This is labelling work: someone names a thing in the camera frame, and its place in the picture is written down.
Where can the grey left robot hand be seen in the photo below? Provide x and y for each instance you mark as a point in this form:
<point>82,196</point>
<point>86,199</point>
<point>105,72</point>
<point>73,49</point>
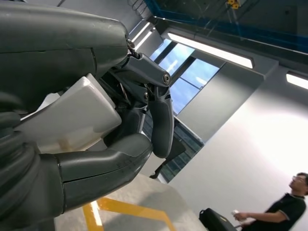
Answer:
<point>47,41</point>

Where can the black bag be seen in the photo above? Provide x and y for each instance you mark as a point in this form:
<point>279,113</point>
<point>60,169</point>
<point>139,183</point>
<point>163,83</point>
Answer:
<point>214,221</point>

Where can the person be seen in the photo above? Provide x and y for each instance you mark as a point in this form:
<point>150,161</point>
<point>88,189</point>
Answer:
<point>288,210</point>

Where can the large glass window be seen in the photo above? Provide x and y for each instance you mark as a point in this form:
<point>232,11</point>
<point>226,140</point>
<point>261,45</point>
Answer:
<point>199,73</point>

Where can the long ceiling light strip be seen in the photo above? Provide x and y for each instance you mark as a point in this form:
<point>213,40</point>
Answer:
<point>209,49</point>
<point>298,81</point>

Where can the blue overhead crane beam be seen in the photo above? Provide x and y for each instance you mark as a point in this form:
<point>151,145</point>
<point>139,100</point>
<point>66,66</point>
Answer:
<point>240,33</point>

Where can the yellow overhead hoist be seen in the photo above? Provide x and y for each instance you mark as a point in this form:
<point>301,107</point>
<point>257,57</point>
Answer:
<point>234,3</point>

